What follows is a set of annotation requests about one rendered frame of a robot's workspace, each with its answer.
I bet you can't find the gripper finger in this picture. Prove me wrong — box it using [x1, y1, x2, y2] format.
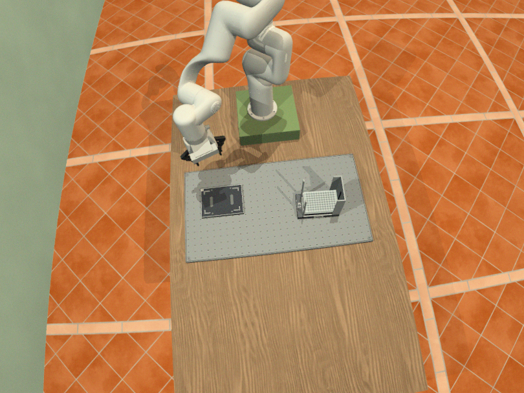
[180, 150, 191, 161]
[214, 136, 226, 156]

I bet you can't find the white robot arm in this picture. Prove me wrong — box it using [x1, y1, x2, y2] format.
[173, 0, 292, 164]

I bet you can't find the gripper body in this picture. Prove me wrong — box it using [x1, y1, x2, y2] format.
[183, 129, 218, 154]

